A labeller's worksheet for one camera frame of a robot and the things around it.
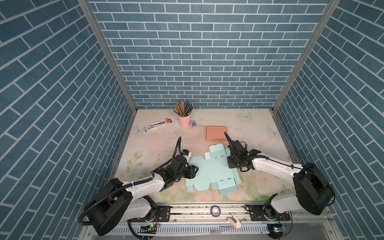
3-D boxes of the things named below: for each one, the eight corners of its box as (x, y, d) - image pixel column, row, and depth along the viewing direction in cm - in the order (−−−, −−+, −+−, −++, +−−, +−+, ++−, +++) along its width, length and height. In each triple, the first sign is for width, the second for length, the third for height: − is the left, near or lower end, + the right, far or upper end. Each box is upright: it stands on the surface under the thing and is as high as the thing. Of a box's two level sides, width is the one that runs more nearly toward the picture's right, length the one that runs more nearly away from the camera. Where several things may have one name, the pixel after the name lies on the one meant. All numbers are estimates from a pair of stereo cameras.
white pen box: (145, 132, 109) (144, 129, 107) (144, 128, 111) (143, 126, 109) (171, 122, 116) (171, 119, 113) (170, 119, 118) (169, 116, 115)
